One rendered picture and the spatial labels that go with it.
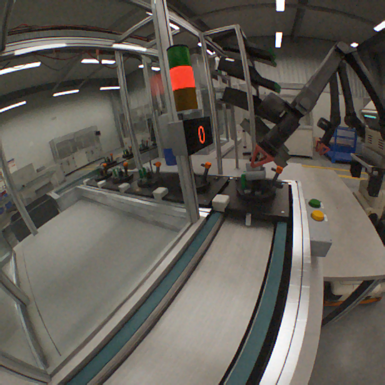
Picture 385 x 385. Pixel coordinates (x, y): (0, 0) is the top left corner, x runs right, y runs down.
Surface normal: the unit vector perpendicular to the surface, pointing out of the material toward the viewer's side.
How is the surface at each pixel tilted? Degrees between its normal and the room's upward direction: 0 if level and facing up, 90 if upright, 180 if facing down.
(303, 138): 90
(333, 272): 0
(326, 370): 0
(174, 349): 0
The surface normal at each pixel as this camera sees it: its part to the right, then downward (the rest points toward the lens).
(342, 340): -0.14, -0.88
